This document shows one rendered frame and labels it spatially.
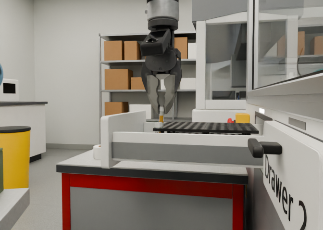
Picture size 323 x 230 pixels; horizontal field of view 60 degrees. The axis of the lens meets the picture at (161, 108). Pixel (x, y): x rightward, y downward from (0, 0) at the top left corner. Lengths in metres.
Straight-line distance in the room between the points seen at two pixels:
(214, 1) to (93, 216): 1.16
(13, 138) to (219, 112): 2.21
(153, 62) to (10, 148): 2.63
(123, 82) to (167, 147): 4.07
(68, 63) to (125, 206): 4.76
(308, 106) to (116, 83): 4.40
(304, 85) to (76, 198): 0.79
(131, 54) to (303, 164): 4.36
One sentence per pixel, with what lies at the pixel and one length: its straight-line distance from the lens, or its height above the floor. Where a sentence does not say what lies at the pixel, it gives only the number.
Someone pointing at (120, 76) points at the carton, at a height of 1.31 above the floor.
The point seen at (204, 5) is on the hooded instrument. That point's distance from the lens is 1.56.
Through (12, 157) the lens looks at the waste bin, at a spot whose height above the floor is 0.37.
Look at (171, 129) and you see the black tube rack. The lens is 0.61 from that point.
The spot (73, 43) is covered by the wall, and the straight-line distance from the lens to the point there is 5.52.
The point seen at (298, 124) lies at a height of 0.94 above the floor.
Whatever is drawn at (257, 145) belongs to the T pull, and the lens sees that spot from 0.35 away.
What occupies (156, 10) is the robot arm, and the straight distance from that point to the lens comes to 0.66.
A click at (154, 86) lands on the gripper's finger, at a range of 0.64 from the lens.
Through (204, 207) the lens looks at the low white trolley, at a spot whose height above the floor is 0.65.
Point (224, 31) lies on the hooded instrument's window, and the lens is 1.54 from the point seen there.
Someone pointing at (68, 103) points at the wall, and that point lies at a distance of 5.49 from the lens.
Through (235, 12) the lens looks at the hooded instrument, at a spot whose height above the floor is 1.40.
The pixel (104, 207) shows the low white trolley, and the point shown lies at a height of 0.63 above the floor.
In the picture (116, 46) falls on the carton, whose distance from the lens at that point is 4.72.
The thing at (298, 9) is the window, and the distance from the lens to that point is 0.47.
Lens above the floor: 0.97
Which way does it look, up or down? 2 degrees down
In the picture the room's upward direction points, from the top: straight up
